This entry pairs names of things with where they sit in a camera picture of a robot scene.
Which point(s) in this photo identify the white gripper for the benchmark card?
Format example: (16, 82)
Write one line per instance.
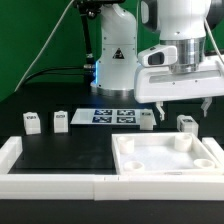
(159, 84)

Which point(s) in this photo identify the white square tabletop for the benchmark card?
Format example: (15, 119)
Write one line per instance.
(172, 153)

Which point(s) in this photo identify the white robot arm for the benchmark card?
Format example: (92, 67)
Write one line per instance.
(185, 24)

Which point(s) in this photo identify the white sheet with markers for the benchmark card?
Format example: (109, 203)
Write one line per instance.
(86, 116)

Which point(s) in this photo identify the white U-shaped fence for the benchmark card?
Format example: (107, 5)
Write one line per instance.
(101, 187)

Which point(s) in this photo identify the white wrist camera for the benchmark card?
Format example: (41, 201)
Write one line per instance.
(159, 55)

